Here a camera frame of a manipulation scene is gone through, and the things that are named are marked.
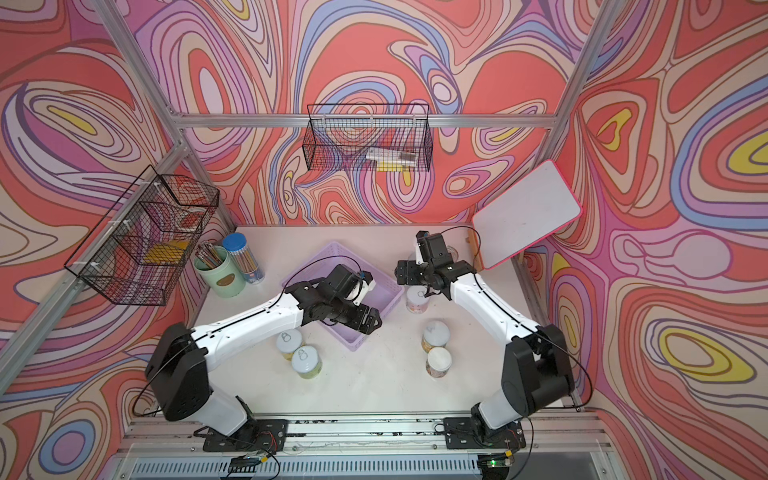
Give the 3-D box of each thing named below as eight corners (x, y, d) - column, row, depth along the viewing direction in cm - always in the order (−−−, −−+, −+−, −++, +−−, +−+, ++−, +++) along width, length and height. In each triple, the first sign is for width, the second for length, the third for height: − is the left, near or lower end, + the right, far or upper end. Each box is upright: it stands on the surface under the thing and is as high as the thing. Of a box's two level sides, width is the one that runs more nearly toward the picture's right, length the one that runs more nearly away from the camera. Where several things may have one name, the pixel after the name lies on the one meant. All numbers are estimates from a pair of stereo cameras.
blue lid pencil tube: (248, 288, 103) (226, 254, 89) (242, 271, 108) (220, 236, 94) (267, 280, 106) (248, 246, 91) (260, 264, 111) (241, 229, 96)
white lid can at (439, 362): (426, 378, 84) (428, 370, 78) (424, 356, 88) (426, 347, 83) (450, 378, 84) (454, 370, 78) (447, 356, 88) (450, 347, 83)
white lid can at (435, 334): (429, 356, 87) (431, 347, 82) (416, 338, 91) (418, 328, 85) (449, 344, 89) (453, 334, 84) (436, 327, 93) (439, 316, 88)
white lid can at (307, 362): (294, 379, 84) (289, 373, 80) (299, 353, 89) (294, 346, 84) (320, 379, 84) (317, 372, 80) (324, 353, 89) (321, 346, 84)
